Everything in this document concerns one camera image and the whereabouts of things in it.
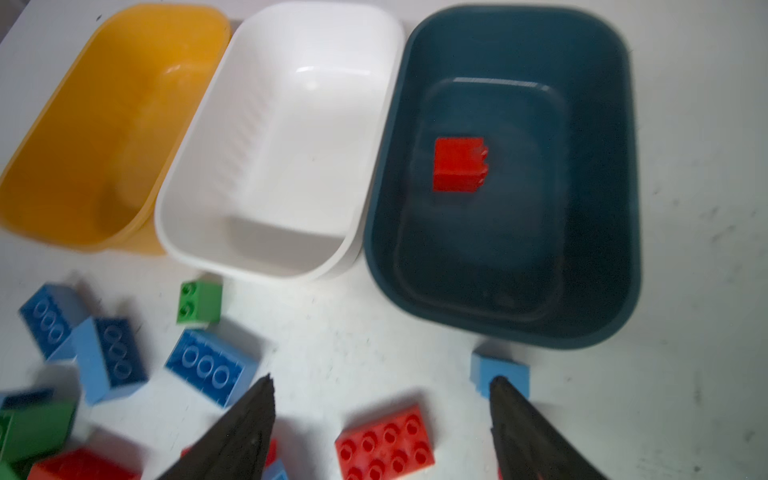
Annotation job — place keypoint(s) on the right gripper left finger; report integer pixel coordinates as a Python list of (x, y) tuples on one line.
[(236, 447)]

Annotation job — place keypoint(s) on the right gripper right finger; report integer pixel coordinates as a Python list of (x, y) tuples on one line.
[(527, 446)]

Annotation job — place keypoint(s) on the small light blue lego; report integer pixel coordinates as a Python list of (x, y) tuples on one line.
[(483, 369)]

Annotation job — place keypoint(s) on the small green lego brick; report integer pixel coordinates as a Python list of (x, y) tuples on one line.
[(200, 302)]

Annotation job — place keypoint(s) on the light blue lego brick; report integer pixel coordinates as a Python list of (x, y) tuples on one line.
[(108, 359)]

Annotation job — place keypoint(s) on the green lego brick top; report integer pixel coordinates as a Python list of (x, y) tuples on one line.
[(33, 430)]

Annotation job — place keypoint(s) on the dark teal plastic bin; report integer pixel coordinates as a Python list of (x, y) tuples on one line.
[(547, 251)]

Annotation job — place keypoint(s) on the white plastic bin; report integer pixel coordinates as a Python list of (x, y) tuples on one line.
[(271, 181)]

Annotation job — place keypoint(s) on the red square lego brick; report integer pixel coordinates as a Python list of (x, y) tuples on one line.
[(459, 164)]

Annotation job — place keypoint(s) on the yellow plastic bin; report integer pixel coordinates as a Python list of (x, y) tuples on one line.
[(87, 174)]

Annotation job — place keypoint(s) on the red lego brick studs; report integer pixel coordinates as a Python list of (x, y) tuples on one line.
[(80, 464)]

